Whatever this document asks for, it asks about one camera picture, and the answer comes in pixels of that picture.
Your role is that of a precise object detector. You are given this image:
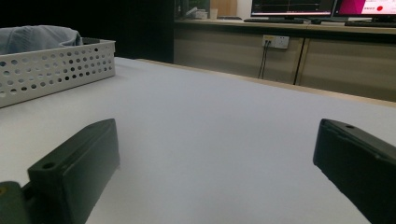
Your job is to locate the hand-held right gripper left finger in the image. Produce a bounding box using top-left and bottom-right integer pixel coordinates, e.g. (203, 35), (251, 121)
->
(27, 118), (120, 224)

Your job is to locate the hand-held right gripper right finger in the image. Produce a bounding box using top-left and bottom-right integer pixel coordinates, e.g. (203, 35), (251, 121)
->
(312, 118), (396, 224)

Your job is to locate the white perforated plastic basket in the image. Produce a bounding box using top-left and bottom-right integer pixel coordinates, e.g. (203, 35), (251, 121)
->
(0, 37), (117, 109)

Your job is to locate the light blue tank top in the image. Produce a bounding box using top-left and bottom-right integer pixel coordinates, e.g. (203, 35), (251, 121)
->
(0, 24), (84, 56)

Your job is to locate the black keyboard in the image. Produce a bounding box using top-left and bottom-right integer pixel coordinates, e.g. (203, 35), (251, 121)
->
(243, 17), (304, 25)
(344, 20), (396, 29)

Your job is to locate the pink screen monitor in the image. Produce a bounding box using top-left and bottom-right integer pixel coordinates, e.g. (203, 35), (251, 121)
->
(332, 0), (396, 19)

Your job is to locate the dark screen monitor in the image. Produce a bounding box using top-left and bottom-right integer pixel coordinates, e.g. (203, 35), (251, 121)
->
(250, 0), (338, 18)

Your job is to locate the wood panel counter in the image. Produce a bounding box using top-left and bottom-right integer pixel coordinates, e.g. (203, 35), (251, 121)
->
(173, 18), (396, 103)

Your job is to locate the white box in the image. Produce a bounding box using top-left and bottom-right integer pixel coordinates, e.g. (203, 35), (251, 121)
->
(186, 7), (209, 20)

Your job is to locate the black power cable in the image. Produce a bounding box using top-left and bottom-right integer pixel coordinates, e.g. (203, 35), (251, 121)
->
(261, 40), (271, 80)
(257, 40), (268, 79)

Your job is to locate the white wall socket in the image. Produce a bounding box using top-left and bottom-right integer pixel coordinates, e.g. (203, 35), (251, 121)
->
(262, 35), (290, 50)

